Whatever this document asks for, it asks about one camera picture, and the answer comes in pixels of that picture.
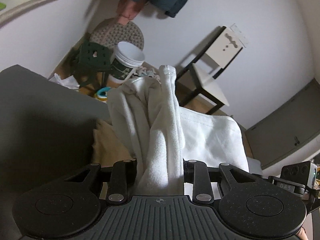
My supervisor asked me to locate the grey bed sheet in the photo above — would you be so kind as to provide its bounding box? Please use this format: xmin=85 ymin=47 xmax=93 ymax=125
xmin=1 ymin=65 xmax=109 ymax=239

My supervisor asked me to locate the dark green plastic stool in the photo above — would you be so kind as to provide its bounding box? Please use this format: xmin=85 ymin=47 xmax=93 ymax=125
xmin=71 ymin=40 xmax=112 ymax=90

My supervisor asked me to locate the white cloth garment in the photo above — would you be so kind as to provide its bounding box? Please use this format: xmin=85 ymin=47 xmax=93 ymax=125
xmin=107 ymin=65 xmax=248 ymax=196

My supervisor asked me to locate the beige wooden chair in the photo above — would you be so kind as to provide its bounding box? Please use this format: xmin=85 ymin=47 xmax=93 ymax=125
xmin=176 ymin=25 xmax=244 ymax=115

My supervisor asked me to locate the pink hanging garment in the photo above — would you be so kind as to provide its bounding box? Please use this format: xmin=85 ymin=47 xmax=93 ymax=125
xmin=116 ymin=0 xmax=148 ymax=25

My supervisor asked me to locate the dark grey door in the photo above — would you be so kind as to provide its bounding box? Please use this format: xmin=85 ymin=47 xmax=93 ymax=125
xmin=246 ymin=79 xmax=319 ymax=170

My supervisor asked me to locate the white plastic bucket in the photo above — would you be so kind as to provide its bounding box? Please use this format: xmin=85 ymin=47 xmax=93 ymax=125
xmin=108 ymin=41 xmax=145 ymax=84

